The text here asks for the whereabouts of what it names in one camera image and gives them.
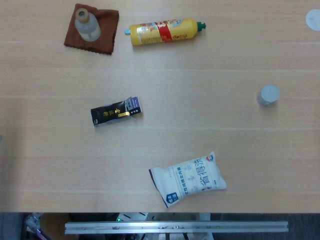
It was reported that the small white can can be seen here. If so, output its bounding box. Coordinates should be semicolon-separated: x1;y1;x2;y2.
256;84;281;107

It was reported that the white printed soft pack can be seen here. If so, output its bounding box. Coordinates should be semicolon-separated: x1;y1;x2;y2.
148;150;228;209

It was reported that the bundle of cables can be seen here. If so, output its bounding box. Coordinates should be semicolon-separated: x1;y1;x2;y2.
24;212;45;240

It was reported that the yellow squeeze bottle green cap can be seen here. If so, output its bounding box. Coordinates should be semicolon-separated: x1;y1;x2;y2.
124;16;207;47

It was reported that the black and blue cardboard box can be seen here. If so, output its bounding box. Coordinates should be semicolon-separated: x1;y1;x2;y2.
90;96;144;127

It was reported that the brown microfibre cloth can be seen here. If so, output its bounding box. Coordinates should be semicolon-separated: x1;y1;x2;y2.
63;2;120;56

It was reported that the aluminium profile rail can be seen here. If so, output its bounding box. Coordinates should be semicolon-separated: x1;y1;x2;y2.
64;220;290;235

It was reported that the frosted glass bottle wooden cap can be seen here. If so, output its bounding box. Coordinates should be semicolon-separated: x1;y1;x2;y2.
74;7;102;43

